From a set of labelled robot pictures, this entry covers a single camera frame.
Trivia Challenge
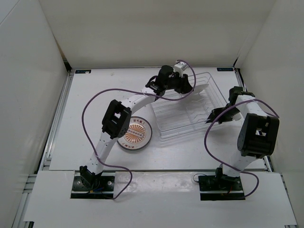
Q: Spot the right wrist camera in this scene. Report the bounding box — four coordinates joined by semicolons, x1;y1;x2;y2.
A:
229;86;243;100

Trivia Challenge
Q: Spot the left blue corner label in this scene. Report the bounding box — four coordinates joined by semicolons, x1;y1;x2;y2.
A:
75;70;91;74

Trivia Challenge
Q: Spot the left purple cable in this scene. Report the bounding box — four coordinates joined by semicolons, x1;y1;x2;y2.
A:
82;59;197;200

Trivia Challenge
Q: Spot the white plate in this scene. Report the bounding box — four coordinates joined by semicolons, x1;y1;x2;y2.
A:
183;83;209;96

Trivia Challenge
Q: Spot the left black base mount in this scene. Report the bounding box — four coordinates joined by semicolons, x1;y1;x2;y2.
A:
70;172;115;200

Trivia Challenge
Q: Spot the blue corner label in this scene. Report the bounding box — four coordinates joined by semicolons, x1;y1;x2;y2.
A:
217;67;234;72
75;70;91;74

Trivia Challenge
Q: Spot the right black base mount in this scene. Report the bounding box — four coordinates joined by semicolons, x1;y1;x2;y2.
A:
193;173;246;201

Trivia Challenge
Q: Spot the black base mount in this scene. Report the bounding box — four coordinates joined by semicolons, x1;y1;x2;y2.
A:
193;173;246;201
70;172;115;200

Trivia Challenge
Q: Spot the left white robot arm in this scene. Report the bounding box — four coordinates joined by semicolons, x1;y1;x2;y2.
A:
79;72;196;190

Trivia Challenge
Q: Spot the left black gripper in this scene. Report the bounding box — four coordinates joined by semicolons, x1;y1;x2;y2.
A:
164;72;194;95

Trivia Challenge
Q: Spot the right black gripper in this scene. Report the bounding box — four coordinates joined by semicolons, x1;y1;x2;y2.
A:
204;105;240;125

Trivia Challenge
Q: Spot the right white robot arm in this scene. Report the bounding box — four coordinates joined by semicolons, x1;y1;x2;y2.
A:
204;92;279;190

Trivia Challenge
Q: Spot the right blue corner label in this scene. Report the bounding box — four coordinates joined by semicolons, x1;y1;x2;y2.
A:
217;67;234;72

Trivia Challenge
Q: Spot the white wire dish rack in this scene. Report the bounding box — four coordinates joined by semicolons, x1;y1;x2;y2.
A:
152;72;227;140

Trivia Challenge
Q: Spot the purple cable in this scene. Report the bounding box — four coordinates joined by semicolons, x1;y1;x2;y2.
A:
204;99;280;198
82;59;197;200

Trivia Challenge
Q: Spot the orange patterned glass plate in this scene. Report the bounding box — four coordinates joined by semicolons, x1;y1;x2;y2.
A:
117;116;152;151

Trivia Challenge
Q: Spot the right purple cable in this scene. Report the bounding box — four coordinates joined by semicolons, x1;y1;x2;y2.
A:
204;99;280;198

